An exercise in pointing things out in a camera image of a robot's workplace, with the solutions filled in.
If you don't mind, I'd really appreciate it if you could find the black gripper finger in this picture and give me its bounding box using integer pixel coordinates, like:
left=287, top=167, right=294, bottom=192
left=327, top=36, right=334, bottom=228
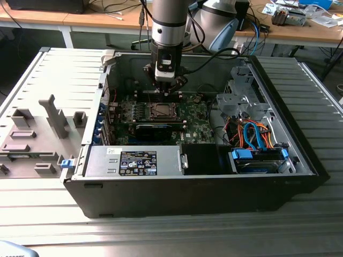
left=164, top=74, right=189, bottom=96
left=143, top=63, right=165, bottom=94

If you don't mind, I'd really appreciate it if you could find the metal socket cover frame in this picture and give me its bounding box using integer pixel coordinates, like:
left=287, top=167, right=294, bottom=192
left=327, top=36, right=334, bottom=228
left=149, top=102, right=180, bottom=120

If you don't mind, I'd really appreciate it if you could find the CPU with silver top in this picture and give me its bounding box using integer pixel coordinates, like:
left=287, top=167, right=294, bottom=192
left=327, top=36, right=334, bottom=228
left=155, top=105, right=172, bottom=116

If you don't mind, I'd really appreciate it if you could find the CPU socket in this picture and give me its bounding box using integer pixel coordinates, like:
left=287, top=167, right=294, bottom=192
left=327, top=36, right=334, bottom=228
left=148, top=103, right=179, bottom=120

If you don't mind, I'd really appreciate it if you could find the CPU cooler heat sink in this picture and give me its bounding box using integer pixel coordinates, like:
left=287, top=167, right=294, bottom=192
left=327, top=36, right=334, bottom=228
left=272, top=6, right=308, bottom=27

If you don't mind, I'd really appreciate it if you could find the green motherboard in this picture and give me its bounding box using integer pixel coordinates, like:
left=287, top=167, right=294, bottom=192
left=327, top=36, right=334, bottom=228
left=107, top=92, right=217, bottom=147

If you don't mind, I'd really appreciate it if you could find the black graphics card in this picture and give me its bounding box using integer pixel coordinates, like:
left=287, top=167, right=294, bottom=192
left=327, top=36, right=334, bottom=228
left=135, top=123, right=173, bottom=142

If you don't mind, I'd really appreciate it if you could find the grey metal disk bay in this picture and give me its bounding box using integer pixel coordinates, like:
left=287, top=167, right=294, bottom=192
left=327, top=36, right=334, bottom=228
left=215, top=65, right=271, bottom=121

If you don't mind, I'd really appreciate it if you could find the wooden desk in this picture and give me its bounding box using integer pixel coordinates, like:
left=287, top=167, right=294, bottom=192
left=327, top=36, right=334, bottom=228
left=0, top=0, right=153, bottom=49
left=230, top=0, right=343, bottom=54

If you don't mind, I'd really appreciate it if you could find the grey power supply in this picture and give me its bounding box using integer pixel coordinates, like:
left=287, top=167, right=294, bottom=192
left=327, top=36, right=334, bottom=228
left=83, top=146, right=188, bottom=177

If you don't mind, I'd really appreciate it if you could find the hard disk in blue carrier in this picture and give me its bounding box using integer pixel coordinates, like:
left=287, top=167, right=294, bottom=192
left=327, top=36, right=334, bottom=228
left=229, top=148, right=290, bottom=175

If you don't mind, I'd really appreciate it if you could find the black and grey PC case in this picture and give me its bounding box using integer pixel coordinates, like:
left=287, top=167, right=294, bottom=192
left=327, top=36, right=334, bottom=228
left=61, top=49, right=330, bottom=219

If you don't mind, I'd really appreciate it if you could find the black flat box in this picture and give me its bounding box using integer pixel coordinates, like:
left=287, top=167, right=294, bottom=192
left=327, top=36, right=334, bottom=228
left=5, top=0, right=86, bottom=14

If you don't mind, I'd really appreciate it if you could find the grey parts rack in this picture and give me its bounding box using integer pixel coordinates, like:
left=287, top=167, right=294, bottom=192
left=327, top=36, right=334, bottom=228
left=0, top=93, right=89, bottom=179

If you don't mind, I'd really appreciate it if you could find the blue box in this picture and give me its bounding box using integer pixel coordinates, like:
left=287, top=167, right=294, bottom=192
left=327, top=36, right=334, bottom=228
left=299, top=0, right=333, bottom=7

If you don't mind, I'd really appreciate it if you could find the grey rounded device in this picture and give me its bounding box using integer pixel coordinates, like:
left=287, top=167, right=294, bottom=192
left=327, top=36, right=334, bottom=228
left=0, top=239, right=35, bottom=257

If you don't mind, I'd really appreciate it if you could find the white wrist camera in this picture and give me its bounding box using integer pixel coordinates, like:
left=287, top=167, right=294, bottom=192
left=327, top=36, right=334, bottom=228
left=154, top=48, right=178, bottom=82

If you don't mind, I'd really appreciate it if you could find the black hanging cable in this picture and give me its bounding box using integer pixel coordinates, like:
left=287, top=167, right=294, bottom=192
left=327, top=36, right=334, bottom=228
left=138, top=0, right=151, bottom=51

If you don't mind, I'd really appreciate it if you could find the thin black looped cable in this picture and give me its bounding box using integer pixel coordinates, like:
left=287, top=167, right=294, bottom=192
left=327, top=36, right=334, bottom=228
left=197, top=84, right=218, bottom=94

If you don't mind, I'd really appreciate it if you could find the brown corrugated cable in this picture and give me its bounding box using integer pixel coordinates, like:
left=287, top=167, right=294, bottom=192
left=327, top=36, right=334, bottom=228
left=182, top=43, right=204, bottom=52

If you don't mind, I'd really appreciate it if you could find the blue data cable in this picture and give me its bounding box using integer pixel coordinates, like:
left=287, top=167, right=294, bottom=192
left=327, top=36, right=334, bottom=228
left=242, top=122, right=265, bottom=152

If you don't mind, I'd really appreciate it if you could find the blue hanging cable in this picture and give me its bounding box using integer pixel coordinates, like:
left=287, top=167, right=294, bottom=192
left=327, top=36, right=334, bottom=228
left=250, top=20, right=265, bottom=56

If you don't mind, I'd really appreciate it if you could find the orange wire bundle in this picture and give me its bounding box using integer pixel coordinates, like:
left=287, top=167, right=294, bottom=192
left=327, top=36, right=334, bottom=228
left=227, top=120, right=275, bottom=149

